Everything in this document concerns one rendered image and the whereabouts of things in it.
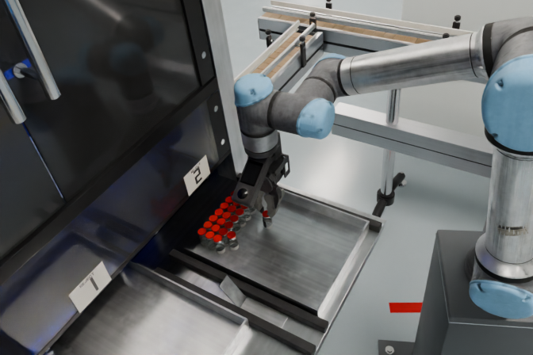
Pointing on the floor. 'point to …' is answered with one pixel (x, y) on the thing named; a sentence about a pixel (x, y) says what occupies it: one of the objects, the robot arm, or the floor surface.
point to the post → (220, 60)
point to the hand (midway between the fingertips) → (265, 213)
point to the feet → (389, 196)
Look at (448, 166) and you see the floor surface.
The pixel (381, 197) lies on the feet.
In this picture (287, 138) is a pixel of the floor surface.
